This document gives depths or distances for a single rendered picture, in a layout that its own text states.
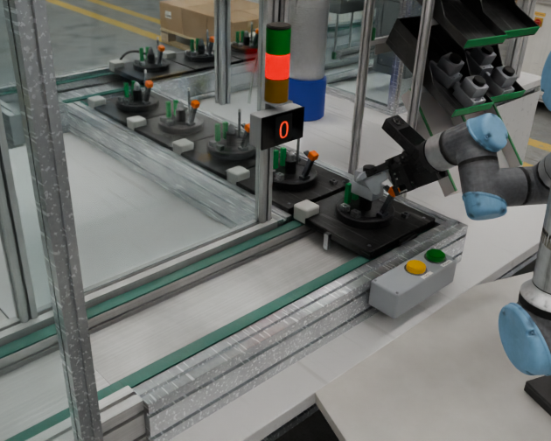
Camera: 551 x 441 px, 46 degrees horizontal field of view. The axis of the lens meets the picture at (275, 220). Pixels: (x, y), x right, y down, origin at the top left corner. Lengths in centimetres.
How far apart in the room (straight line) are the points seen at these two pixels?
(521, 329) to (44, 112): 75
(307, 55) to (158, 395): 156
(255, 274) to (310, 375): 28
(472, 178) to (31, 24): 85
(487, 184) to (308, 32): 123
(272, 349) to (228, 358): 10
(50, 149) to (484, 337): 98
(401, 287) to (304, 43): 124
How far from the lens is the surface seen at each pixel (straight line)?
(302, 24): 235
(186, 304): 133
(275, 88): 136
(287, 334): 121
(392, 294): 132
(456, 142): 131
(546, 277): 107
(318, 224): 150
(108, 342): 125
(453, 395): 127
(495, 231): 182
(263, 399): 120
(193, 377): 110
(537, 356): 108
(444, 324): 143
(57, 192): 76
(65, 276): 80
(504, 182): 129
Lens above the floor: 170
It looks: 29 degrees down
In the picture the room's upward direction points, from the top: 2 degrees clockwise
